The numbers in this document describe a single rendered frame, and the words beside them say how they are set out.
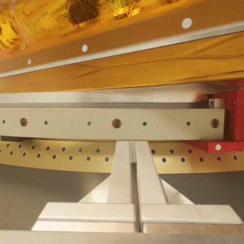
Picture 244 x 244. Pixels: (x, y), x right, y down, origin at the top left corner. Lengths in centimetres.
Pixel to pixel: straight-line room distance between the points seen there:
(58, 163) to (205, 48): 28
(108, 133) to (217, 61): 16
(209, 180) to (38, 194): 29
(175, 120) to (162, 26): 13
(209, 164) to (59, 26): 34
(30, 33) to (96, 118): 22
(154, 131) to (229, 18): 16
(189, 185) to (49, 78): 31
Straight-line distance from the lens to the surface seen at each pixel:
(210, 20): 23
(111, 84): 26
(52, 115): 29
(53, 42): 36
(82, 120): 27
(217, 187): 34
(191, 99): 32
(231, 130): 30
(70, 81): 32
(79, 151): 32
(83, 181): 31
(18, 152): 39
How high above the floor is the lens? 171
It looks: 5 degrees down
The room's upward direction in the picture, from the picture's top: straight up
